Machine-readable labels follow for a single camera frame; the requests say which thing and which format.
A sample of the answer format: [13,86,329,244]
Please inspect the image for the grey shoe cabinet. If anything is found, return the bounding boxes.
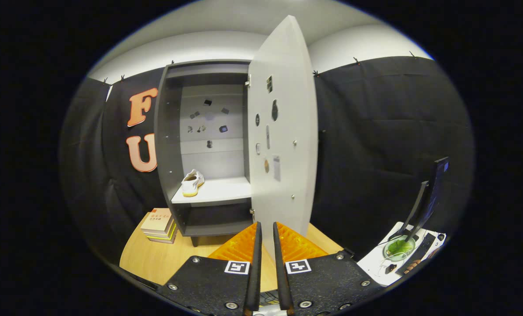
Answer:
[154,59,255,247]

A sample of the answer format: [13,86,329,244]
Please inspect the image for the black backdrop cloth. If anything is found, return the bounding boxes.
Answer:
[59,55,475,268]

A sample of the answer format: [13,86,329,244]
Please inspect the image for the glass bowl with green contents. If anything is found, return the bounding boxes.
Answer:
[383,236,416,262]

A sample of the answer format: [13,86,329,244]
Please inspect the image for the black monitor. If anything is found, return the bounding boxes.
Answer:
[395,157,450,242]

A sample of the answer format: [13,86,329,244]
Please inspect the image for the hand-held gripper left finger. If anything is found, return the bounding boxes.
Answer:
[157,221,263,316]

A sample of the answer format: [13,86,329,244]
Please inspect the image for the white shoe yellow sole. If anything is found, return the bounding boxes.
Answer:
[181,169,205,198]

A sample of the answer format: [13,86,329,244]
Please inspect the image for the white desk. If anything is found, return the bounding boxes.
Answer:
[358,222,447,287]

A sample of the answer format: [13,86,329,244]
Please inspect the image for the beige book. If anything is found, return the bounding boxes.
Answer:
[140,208,174,233]

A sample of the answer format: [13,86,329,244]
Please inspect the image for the yellow-edged book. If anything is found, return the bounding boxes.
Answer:
[146,224,178,244]

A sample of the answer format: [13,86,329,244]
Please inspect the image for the black keyboard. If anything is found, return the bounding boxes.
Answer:
[395,233,437,276]

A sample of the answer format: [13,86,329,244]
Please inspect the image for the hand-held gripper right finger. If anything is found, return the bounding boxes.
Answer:
[273,221,383,316]

